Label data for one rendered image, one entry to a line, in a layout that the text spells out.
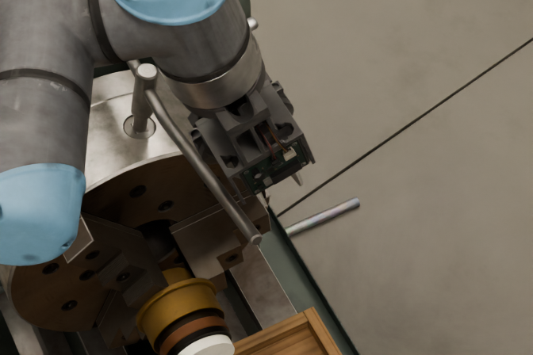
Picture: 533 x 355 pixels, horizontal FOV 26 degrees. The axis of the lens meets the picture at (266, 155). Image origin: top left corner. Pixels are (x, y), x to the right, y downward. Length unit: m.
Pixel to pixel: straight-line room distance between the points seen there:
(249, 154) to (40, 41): 0.22
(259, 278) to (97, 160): 0.41
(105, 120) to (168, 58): 0.39
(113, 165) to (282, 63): 1.70
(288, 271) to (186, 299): 0.69
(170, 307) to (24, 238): 0.50
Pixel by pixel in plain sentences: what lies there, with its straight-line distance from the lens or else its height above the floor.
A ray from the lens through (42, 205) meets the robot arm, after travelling 0.71.
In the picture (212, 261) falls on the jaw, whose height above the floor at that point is 1.10.
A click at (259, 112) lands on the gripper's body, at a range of 0.86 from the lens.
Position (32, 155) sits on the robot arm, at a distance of 0.72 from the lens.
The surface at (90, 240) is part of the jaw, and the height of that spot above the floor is 1.20.
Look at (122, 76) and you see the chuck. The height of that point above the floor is 1.23.
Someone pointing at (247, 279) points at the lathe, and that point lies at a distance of 1.51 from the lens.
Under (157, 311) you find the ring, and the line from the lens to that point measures 1.21.
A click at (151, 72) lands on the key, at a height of 1.32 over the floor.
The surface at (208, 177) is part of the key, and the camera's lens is 1.04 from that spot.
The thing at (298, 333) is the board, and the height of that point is 0.88.
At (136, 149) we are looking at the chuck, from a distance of 1.17.
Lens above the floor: 2.19
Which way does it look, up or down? 55 degrees down
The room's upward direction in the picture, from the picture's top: straight up
